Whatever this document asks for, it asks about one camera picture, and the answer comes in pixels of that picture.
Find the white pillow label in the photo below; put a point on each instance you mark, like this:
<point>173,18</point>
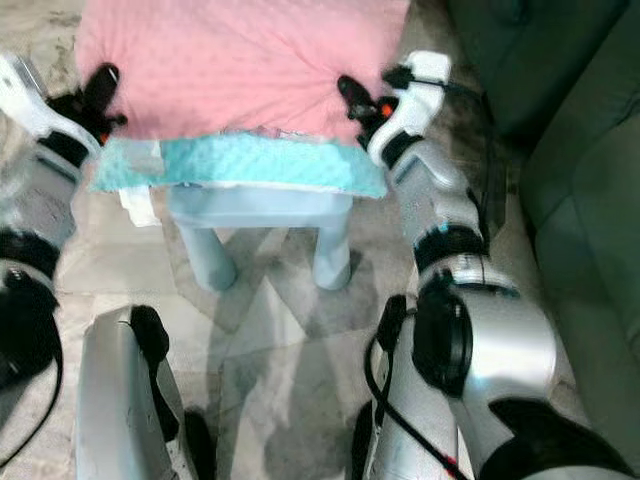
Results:
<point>138,208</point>

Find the turquoise dotted pillow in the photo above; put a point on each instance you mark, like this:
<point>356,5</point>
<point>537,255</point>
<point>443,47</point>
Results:
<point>260,165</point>

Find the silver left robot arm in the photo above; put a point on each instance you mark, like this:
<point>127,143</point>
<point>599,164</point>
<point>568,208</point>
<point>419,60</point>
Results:
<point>40,200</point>

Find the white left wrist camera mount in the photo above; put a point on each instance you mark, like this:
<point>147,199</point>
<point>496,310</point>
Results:
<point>25,95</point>

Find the pink dotted pillow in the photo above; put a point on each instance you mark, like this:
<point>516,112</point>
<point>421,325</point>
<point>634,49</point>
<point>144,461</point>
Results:
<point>240,70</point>

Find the silver robot left leg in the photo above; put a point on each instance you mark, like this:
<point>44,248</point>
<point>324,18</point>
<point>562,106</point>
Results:
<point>120,400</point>

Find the light blue plastic stool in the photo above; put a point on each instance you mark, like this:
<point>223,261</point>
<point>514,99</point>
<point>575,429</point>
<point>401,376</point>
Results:
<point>260,210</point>

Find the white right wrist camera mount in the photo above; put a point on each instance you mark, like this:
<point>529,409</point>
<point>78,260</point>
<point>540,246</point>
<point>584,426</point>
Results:
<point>405,120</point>

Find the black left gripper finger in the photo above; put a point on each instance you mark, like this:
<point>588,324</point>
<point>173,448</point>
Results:
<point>103,86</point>

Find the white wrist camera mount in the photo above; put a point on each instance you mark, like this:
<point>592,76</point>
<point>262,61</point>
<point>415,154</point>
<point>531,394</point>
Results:
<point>405,120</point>
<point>25,95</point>

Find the dark green sofa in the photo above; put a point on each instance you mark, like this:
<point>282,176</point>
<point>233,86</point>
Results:
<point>580,150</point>

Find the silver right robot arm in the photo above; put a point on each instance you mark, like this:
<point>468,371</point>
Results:
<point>435,195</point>

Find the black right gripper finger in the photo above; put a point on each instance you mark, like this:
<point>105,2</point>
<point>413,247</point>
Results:
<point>352,95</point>

